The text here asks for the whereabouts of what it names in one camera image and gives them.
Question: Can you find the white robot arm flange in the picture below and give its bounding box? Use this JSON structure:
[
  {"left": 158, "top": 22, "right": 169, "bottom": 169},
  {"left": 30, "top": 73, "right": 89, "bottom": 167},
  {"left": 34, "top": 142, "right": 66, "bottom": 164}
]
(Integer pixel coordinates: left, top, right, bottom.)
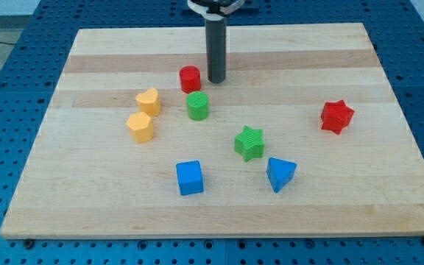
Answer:
[{"left": 187, "top": 0, "right": 245, "bottom": 21}]

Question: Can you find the green star block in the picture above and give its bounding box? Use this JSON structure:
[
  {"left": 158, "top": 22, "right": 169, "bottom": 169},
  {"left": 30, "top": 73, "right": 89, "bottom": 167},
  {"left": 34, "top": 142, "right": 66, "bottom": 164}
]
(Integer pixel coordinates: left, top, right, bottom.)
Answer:
[{"left": 234, "top": 126, "right": 265, "bottom": 162}]

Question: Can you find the yellow hexagon block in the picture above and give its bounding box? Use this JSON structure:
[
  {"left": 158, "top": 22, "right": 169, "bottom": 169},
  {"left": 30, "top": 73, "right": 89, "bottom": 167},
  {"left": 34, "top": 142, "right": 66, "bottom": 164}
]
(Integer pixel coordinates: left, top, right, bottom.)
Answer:
[{"left": 126, "top": 112, "right": 155, "bottom": 143}]

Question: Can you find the red star block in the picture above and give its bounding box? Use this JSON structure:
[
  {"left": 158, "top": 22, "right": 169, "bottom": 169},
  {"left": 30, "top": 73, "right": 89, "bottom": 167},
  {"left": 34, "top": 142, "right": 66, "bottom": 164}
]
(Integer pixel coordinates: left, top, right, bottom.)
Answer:
[{"left": 320, "top": 100, "right": 355, "bottom": 135}]

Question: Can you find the green cylinder block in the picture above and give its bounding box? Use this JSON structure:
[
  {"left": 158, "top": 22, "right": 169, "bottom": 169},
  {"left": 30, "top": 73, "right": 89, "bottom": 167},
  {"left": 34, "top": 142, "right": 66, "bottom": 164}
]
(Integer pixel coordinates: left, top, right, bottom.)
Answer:
[{"left": 186, "top": 91, "right": 209, "bottom": 121}]

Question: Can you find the blue cube block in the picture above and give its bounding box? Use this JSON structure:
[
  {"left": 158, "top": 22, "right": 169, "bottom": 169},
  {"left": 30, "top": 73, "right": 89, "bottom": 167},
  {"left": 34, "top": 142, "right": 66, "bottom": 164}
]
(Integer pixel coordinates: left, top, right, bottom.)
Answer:
[{"left": 176, "top": 160, "right": 204, "bottom": 196}]

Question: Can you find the red cylinder block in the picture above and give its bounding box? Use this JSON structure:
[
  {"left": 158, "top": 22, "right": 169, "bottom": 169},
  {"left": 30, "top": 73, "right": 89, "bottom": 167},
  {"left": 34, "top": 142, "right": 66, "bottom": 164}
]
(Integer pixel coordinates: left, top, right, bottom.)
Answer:
[{"left": 179, "top": 66, "right": 202, "bottom": 93}]

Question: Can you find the yellow heart block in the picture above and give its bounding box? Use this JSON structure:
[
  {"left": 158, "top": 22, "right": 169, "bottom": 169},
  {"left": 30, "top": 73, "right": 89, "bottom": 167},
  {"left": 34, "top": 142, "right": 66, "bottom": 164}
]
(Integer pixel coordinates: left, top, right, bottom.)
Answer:
[{"left": 135, "top": 88, "right": 161, "bottom": 116}]

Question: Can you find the blue triangle block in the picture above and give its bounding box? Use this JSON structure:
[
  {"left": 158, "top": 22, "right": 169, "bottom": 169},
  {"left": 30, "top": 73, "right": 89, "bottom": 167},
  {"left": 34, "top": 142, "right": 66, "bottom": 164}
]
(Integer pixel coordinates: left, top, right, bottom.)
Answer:
[{"left": 266, "top": 158, "right": 297, "bottom": 193}]

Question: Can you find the light wooden board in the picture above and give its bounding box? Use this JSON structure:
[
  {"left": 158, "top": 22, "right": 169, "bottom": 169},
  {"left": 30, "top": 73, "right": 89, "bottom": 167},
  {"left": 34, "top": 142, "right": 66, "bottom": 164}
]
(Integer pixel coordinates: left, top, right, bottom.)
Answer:
[{"left": 0, "top": 23, "right": 424, "bottom": 239}]

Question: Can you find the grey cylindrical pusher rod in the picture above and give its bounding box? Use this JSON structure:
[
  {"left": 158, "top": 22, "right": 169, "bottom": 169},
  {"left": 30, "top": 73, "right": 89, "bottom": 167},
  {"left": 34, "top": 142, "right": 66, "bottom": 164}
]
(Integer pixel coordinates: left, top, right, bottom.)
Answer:
[{"left": 205, "top": 17, "right": 227, "bottom": 83}]

